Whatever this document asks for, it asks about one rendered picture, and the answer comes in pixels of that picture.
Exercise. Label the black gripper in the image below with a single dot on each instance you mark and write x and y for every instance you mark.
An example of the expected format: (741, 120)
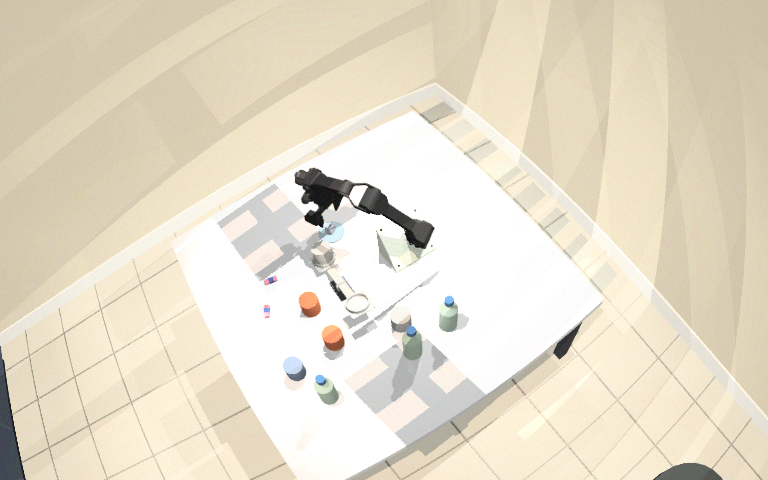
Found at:
(315, 217)

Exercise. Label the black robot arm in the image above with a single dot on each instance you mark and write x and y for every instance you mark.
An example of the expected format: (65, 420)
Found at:
(418, 232)

